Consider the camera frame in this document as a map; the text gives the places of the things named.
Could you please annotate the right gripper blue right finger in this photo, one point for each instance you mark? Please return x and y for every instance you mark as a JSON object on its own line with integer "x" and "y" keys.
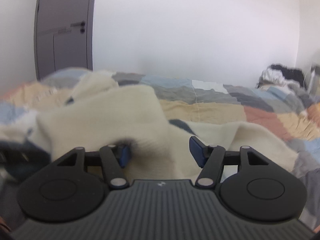
{"x": 210, "y": 159}

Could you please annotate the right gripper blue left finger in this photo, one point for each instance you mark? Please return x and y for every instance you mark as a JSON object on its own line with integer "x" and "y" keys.
{"x": 114, "y": 159}

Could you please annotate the cream sweater with blue stripes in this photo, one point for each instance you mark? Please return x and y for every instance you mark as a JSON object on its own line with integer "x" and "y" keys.
{"x": 132, "y": 116}

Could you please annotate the pile of clothes on nightstand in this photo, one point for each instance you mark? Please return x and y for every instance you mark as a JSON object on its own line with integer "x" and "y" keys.
{"x": 280, "y": 75}

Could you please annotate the grey bedroom door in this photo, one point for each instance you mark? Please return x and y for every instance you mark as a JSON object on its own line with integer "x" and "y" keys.
{"x": 57, "y": 45}

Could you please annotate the patchwork checkered bed quilt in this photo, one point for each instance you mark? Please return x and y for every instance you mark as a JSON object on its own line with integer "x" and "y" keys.
{"x": 290, "y": 114}

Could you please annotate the black door handle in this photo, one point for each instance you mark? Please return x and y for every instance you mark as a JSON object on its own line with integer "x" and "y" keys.
{"x": 78, "y": 24}

